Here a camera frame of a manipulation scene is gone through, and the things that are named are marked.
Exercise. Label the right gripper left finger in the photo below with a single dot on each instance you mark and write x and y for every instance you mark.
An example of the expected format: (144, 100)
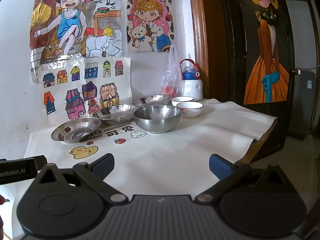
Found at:
(92, 176)

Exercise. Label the houses drawing paper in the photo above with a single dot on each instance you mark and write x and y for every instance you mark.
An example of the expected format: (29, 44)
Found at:
(76, 87)

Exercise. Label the deep steel mixing bowl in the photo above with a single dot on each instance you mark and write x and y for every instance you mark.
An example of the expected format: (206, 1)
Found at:
(157, 119)

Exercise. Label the orange dress woman painting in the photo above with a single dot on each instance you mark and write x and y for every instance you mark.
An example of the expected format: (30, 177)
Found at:
(267, 71)

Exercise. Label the boy with fan drawing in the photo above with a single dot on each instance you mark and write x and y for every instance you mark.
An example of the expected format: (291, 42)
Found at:
(60, 29)

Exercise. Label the white red-rimmed bowl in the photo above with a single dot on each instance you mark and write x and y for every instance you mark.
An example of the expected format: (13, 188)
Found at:
(190, 109)
(175, 101)

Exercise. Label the clear plastic bag red contents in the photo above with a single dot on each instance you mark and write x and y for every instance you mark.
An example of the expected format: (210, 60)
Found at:
(172, 78)

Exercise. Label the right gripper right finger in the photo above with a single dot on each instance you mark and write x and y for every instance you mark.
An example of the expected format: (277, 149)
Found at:
(229, 175)

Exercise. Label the white blue water bottle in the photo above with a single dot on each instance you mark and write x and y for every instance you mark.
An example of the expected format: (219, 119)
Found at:
(191, 84)

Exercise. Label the girl with bear drawing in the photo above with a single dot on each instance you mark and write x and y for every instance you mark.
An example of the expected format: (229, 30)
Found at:
(149, 25)

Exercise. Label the grey appliance with sticker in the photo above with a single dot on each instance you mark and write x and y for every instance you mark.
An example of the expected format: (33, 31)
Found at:
(302, 108)

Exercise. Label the steel plate with sticker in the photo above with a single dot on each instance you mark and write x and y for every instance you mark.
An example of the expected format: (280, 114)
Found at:
(74, 130)

